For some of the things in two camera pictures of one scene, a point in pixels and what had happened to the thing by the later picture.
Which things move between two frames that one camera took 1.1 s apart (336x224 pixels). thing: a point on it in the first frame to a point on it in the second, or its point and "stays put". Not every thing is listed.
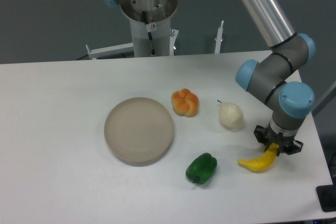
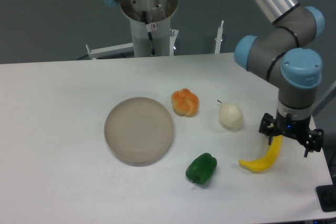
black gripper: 285,143 to 311,140
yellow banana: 263,161 stays put
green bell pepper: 201,168 stays put
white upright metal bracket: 218,39 stays put
